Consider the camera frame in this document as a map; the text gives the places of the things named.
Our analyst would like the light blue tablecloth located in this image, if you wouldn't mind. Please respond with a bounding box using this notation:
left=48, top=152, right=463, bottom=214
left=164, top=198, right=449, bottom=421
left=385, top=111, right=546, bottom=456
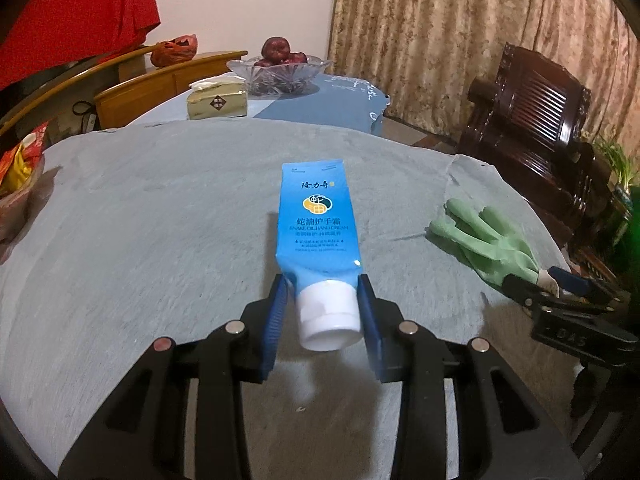
left=120, top=74, right=391, bottom=138

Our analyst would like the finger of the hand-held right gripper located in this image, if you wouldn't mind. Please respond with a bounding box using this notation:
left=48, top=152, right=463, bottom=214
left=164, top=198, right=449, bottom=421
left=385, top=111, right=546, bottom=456
left=547, top=266, right=626, bottom=306
left=502, top=274, right=561, bottom=313

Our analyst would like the red hanging cloth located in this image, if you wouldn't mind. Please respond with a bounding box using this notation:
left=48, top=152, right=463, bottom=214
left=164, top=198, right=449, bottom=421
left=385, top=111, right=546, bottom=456
left=0, top=0, right=162, bottom=92

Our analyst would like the blue hand cream tube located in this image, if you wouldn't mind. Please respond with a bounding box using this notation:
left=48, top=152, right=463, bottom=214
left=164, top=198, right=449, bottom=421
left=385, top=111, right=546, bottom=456
left=274, top=159, right=363, bottom=352

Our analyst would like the beige patterned curtain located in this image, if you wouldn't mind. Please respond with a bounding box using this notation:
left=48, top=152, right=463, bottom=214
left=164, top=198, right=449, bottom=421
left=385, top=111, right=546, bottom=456
left=326, top=0, right=640, bottom=161

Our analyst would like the wooden chair with curved rail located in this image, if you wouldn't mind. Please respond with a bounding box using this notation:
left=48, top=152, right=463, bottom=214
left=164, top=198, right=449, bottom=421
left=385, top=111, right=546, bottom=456
left=0, top=44, right=157, bottom=133

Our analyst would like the knotted red plastic bag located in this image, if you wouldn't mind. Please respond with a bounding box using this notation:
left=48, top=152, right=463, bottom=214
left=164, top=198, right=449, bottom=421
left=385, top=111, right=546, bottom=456
left=150, top=34, right=198, bottom=68

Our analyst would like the yellow snack packet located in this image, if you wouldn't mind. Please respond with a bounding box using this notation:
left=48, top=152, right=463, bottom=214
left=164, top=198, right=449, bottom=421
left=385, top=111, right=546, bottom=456
left=0, top=147, right=38, bottom=196

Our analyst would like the green potted plant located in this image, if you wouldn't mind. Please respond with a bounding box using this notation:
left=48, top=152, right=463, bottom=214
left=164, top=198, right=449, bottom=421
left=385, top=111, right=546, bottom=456
left=592, top=130, right=640, bottom=221

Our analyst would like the wooden chair with straight rail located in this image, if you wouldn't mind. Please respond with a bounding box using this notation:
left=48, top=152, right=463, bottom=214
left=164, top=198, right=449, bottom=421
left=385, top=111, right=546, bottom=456
left=94, top=50, right=249, bottom=131

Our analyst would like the red patterned snack packet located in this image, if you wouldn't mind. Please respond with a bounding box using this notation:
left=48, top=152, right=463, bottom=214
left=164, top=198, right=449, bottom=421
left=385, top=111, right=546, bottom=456
left=0, top=149, right=22, bottom=177

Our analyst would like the black cable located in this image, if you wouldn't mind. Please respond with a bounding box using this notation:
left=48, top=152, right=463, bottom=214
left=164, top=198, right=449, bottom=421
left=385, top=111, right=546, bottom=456
left=71, top=101, right=98, bottom=133

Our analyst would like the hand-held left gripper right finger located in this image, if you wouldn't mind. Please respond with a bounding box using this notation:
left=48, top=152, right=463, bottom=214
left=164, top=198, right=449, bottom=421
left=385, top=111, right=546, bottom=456
left=357, top=274, right=586, bottom=480

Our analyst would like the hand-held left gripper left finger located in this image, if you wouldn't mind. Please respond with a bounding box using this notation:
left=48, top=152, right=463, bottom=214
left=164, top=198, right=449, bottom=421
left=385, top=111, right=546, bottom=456
left=57, top=274, right=290, bottom=480

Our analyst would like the dark wooden armchair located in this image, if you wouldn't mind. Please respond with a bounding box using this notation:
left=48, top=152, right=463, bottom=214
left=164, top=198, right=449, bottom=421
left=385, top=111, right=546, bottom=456
left=457, top=42, right=636, bottom=291

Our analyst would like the yellow tissue box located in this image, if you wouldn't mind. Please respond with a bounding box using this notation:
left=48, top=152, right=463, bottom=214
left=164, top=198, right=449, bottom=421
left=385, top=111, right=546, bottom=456
left=186, top=76, right=249, bottom=122

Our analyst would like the large dark red apple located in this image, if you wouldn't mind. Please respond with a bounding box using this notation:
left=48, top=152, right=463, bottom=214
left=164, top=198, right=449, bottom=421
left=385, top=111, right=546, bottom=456
left=261, top=36, right=292, bottom=63

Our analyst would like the plain red snack packet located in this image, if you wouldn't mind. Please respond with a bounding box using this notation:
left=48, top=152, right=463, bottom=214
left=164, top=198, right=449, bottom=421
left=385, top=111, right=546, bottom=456
left=21, top=121, right=51, bottom=155

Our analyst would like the cut glass fruit bowl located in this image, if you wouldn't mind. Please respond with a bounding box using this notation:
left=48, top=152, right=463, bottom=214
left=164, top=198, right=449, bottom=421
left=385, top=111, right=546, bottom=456
left=226, top=55, right=335, bottom=98

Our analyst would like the green glove with beige cuff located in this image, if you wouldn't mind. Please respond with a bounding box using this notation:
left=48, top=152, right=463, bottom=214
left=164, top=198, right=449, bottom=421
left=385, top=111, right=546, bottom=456
left=430, top=197, right=561, bottom=297

